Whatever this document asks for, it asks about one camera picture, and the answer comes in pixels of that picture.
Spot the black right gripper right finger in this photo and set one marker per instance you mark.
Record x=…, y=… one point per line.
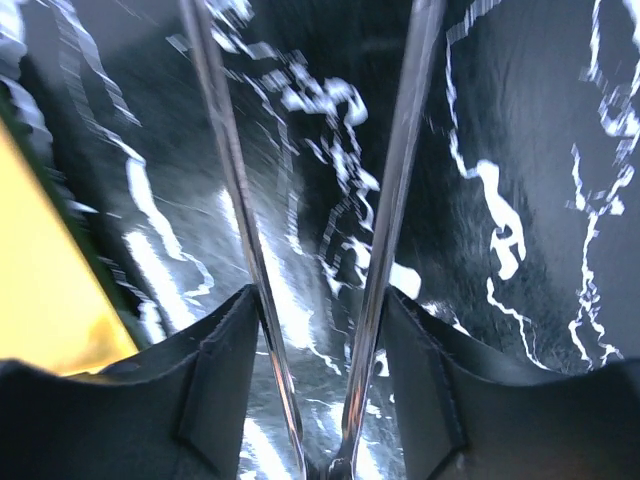
x=468, y=411

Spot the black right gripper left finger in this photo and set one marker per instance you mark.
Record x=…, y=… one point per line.
x=173, y=411

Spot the metal tongs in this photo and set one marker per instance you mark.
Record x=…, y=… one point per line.
x=423, y=32

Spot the gold tin lid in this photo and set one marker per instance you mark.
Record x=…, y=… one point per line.
x=60, y=311

